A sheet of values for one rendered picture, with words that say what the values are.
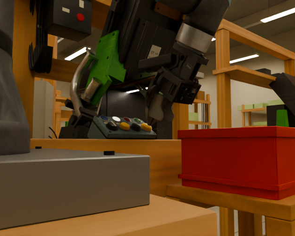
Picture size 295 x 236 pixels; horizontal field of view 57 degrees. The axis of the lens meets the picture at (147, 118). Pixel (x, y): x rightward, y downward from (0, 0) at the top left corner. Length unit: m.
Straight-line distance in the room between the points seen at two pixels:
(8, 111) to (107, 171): 0.10
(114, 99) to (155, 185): 0.51
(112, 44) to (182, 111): 0.88
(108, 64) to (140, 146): 0.35
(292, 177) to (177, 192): 0.22
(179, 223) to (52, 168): 0.08
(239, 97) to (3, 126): 10.93
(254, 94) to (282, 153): 10.26
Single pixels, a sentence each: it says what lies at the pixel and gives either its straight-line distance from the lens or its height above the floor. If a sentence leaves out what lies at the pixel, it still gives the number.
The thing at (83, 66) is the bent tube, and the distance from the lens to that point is 1.01.
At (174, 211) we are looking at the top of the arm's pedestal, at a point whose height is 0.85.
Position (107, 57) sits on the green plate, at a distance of 0.94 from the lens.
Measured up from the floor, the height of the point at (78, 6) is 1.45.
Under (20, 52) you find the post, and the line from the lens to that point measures 1.21.
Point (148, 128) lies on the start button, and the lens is 0.69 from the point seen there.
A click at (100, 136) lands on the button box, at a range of 0.64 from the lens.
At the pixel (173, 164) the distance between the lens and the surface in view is 0.74.
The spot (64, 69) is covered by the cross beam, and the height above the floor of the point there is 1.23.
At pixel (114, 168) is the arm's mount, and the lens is 0.18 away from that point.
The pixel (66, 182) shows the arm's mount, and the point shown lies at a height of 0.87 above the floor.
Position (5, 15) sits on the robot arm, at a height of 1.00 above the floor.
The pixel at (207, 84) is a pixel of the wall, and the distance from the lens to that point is 12.03.
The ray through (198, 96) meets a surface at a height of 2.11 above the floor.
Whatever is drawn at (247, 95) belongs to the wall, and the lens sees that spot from 10.91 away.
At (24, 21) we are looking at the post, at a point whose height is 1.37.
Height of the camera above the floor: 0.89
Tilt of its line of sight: 5 degrees up
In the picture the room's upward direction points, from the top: straight up
